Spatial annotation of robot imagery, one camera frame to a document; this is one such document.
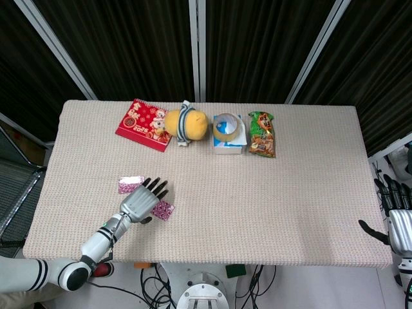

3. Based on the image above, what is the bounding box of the green small block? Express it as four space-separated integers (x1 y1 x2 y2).
225 264 247 279

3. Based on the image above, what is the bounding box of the clear packing tape roll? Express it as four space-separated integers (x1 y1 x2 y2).
212 112 247 143

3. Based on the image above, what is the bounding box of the blue white tissue box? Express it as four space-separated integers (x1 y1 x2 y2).
212 113 249 156

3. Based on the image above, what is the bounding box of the white partition frame post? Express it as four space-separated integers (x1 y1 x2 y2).
285 0 347 105
188 0 207 102
14 0 98 100

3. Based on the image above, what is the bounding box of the white machine housing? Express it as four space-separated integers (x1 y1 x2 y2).
387 148 412 182

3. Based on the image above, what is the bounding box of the green snack bag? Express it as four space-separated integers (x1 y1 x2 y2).
247 111 277 159

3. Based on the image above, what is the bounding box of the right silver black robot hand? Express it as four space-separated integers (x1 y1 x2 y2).
358 175 412 257

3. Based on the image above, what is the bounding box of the beige fabric cover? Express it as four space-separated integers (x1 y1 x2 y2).
0 288 64 309

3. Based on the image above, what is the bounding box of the black cable bundle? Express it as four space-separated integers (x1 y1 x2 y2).
234 264 278 309
86 263 177 309

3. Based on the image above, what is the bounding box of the metal mesh chair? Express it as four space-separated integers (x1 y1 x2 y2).
0 124 48 249

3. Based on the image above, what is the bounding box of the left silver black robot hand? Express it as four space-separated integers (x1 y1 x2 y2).
118 176 170 225

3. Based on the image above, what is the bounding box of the red 2026 desk calendar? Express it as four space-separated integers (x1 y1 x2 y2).
115 98 173 153

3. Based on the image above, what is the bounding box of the beige woven tablecloth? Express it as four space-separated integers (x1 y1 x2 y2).
24 98 393 270

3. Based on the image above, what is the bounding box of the yellow plush toy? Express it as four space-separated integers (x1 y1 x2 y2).
164 108 209 142

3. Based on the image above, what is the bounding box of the pink glitter packet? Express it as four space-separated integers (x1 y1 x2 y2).
117 175 144 195
151 200 175 222

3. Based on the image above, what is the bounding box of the striped grey white scarf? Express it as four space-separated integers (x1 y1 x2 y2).
176 100 196 148

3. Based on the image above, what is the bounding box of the thin black cable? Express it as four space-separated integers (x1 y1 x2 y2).
372 160 391 223

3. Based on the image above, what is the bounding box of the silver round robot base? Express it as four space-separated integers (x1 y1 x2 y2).
176 272 236 309

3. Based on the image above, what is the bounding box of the red emergency stop button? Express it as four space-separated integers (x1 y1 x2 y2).
92 261 115 279

